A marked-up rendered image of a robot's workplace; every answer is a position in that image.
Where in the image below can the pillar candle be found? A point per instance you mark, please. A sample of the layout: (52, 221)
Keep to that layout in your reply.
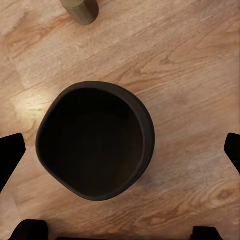
(84, 12)

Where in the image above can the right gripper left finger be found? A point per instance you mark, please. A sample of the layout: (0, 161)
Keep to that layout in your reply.
(12, 149)

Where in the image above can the cauldron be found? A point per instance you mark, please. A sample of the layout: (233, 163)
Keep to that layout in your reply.
(97, 139)

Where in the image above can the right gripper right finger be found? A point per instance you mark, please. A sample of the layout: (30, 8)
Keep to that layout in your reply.
(232, 149)

